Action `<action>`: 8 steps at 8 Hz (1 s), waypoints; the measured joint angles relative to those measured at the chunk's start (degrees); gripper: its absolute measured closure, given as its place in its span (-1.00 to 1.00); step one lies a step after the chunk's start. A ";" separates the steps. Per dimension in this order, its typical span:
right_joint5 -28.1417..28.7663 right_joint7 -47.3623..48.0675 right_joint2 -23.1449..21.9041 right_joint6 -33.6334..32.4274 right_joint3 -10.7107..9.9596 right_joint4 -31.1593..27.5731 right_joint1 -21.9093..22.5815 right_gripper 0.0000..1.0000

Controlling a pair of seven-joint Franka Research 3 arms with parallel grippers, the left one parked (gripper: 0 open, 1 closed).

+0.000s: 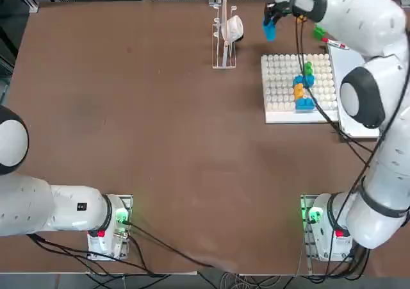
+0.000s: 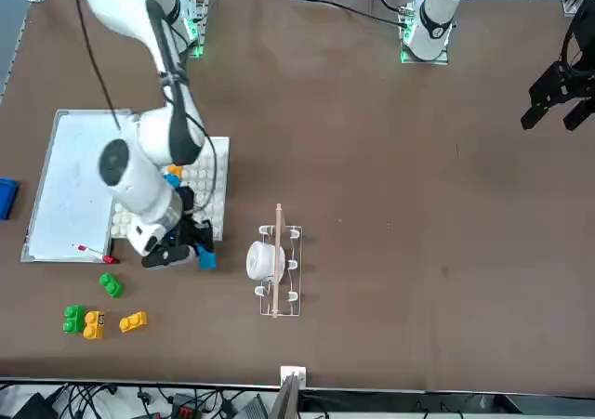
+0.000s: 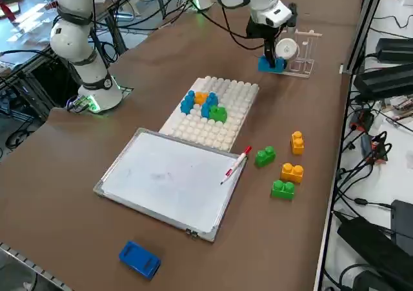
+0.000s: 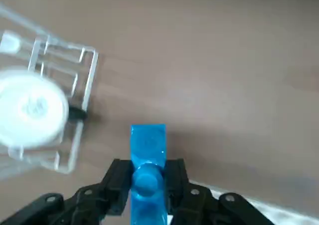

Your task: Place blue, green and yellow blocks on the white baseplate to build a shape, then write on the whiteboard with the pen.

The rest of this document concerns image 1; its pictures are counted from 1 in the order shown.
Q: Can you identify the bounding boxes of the wooden rack rod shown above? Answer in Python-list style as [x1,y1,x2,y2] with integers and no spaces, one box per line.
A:
[222,0,229,48]

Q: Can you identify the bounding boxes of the blue three-stud toy block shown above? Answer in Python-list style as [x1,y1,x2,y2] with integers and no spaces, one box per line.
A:
[294,97,316,113]
[293,74,316,88]
[261,19,278,42]

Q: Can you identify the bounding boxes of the black base cable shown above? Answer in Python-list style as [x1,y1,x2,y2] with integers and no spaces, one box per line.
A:
[27,233,161,277]
[126,223,222,269]

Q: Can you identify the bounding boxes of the red and white marker pen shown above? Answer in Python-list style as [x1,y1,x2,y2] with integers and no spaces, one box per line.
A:
[321,37,350,51]

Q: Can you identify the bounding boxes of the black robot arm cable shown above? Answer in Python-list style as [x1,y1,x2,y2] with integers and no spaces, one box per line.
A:
[300,15,376,155]
[293,13,374,171]

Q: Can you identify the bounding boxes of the metal-framed whiteboard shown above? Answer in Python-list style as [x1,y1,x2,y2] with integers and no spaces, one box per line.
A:
[326,44,382,139]

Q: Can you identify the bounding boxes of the white wire cup rack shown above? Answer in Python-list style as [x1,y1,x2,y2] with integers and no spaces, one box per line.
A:
[211,5,238,69]

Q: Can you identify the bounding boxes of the white studded baseplate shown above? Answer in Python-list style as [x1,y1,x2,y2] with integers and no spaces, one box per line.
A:
[261,53,340,124]

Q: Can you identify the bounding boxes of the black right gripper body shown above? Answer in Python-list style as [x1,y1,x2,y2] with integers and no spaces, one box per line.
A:
[266,1,291,16]

